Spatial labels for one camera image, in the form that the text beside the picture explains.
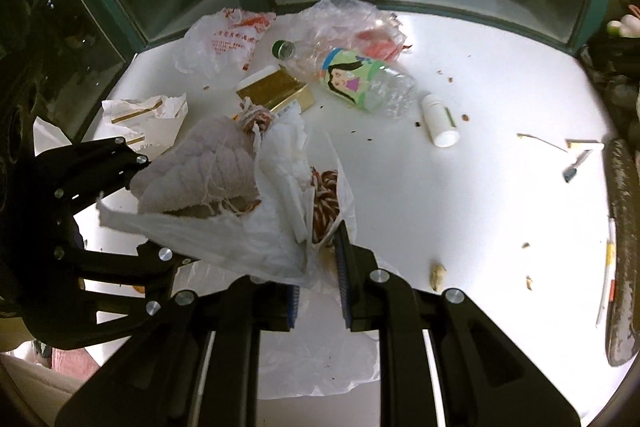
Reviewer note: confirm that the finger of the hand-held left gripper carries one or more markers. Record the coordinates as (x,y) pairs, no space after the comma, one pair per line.
(95,167)
(110,287)

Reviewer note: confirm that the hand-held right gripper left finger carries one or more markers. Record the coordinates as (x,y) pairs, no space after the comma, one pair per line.
(292,307)

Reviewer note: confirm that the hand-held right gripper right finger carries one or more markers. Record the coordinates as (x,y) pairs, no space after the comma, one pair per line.
(344,277)

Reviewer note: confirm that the white plastic bag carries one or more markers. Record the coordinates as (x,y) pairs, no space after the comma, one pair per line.
(225,237)

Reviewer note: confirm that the white knitted cloth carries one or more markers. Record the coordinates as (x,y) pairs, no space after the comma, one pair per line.
(200,167)

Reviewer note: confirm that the white paper envelope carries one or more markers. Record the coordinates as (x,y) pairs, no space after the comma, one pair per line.
(145,117)

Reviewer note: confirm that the peanut shell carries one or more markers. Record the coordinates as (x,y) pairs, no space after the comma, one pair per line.
(438,277)

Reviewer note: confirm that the red-printed plastic bag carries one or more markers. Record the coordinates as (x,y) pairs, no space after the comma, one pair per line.
(225,39)

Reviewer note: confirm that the small white medicine bottle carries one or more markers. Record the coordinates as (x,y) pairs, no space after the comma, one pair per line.
(440,119)

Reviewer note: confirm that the gold cardboard box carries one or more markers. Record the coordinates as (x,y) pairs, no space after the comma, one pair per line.
(275,89)

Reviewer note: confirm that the cartoon-labelled clear plastic bottle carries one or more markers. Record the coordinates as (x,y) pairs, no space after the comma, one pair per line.
(365,82)

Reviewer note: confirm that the clear crumpled plastic bag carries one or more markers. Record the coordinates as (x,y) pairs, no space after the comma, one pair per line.
(345,22)

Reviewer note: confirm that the white pen cap black clip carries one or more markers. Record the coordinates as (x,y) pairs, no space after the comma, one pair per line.
(577,164)

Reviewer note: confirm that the white yellow pen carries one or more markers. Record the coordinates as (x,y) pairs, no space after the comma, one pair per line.
(607,272)

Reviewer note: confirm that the short white stick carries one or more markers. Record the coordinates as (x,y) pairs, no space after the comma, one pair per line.
(585,144)

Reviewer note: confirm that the dark worn board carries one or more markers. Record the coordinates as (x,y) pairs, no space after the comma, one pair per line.
(622,257)

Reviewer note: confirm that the pale green plush toy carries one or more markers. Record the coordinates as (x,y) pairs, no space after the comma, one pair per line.
(625,24)

